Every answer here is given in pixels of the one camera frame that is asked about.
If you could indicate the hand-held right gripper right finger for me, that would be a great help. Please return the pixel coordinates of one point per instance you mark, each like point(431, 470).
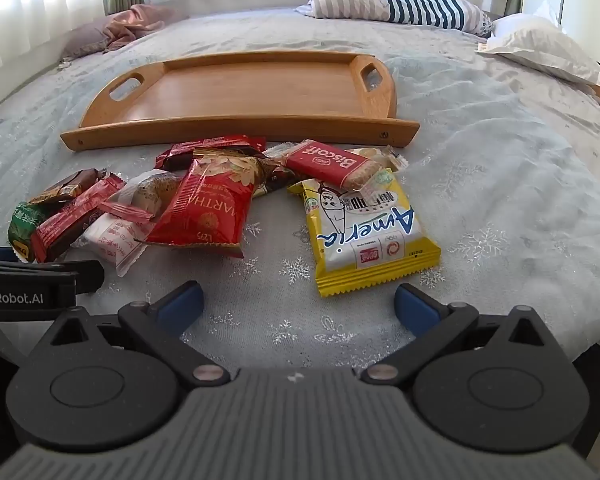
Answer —
point(415, 307)

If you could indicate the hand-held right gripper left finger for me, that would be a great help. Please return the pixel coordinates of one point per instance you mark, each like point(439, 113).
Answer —
point(180, 305)

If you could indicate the green snack packet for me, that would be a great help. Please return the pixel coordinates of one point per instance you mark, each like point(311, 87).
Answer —
point(22, 225)

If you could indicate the white packet with red print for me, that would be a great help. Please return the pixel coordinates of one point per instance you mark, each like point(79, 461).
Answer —
point(112, 242)

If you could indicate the red and brown bar packet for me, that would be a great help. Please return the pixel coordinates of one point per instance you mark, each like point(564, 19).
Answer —
point(75, 212)

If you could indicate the yellow and white snack packet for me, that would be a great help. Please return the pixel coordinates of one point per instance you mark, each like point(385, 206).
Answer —
point(370, 240)

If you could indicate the brown chocolate bar packet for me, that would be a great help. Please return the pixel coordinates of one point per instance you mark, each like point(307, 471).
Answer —
point(67, 185)

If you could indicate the large red seed bag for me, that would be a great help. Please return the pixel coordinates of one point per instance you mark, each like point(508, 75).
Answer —
point(205, 210)

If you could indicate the small clear red biscuit packet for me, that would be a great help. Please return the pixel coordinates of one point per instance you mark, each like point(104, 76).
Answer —
point(147, 192)

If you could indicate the clear cracker packet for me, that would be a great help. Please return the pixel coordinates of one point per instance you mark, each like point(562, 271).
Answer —
point(380, 157)

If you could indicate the long dark red packet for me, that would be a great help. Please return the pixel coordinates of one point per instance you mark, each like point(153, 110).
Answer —
point(230, 142)

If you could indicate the red caramel biscuit packet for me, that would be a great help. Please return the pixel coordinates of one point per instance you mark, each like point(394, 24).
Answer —
point(325, 162)

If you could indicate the grey snowflake bed sheet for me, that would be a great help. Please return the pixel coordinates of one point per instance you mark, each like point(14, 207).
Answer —
point(480, 185)

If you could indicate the small paper scrap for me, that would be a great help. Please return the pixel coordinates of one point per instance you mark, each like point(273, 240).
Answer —
point(63, 64)

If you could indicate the lavender pillow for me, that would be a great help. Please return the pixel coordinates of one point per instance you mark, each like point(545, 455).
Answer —
point(82, 40)

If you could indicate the white sheer curtain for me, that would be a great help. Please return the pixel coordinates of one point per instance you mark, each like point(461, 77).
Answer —
point(40, 0)

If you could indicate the pink crumpled cloth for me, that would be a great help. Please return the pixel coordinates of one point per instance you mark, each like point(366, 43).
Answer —
point(140, 20)

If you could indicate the white pillow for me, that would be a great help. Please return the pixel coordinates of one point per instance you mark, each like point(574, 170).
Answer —
point(535, 42)

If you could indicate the striped pillow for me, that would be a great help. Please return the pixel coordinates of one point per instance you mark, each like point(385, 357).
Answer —
point(380, 2)

